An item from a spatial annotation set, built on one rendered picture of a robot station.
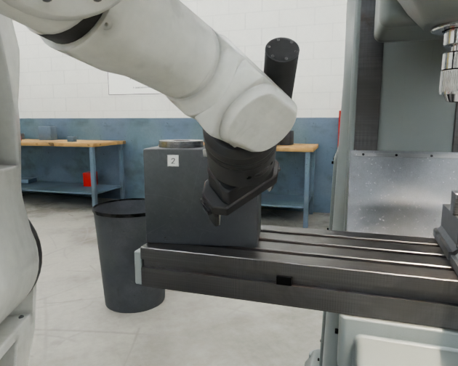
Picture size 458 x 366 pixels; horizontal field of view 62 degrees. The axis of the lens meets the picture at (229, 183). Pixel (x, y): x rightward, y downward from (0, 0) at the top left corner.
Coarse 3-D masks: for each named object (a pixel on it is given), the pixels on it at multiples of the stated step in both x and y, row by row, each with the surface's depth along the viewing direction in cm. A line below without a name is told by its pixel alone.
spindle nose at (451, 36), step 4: (452, 28) 62; (456, 28) 61; (444, 32) 63; (448, 32) 62; (452, 32) 62; (456, 32) 61; (444, 36) 63; (448, 36) 62; (452, 36) 62; (456, 36) 61; (444, 40) 63; (448, 40) 62; (452, 40) 62; (456, 40) 61; (444, 44) 63; (448, 44) 63; (452, 44) 63
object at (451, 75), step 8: (448, 64) 63; (456, 64) 62; (448, 72) 63; (456, 72) 62; (440, 80) 65; (448, 80) 63; (456, 80) 62; (440, 88) 65; (448, 88) 63; (456, 88) 62
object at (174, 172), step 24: (168, 144) 74; (192, 144) 74; (144, 168) 74; (168, 168) 73; (192, 168) 72; (168, 192) 74; (192, 192) 73; (168, 216) 74; (192, 216) 74; (240, 216) 72; (168, 240) 75; (192, 240) 75; (216, 240) 74; (240, 240) 73
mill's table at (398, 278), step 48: (288, 240) 78; (336, 240) 78; (384, 240) 78; (432, 240) 78; (192, 288) 72; (240, 288) 69; (288, 288) 66; (336, 288) 65; (384, 288) 62; (432, 288) 59
